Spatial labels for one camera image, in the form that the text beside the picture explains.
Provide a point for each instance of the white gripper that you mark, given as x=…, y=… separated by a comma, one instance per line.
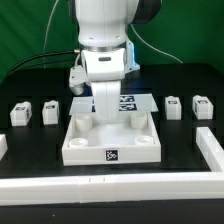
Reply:
x=105, y=66

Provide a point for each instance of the white square table top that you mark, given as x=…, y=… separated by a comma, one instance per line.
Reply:
x=132, y=138

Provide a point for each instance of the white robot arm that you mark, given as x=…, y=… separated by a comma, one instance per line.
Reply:
x=103, y=36

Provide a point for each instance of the white marker sheet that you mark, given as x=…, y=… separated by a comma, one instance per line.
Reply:
x=133, y=102

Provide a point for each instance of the white block left edge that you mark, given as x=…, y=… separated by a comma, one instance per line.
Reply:
x=3, y=145

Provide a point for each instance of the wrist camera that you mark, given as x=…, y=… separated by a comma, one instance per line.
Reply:
x=77, y=79

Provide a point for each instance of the white front fence wall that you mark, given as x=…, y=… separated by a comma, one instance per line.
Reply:
x=111, y=188

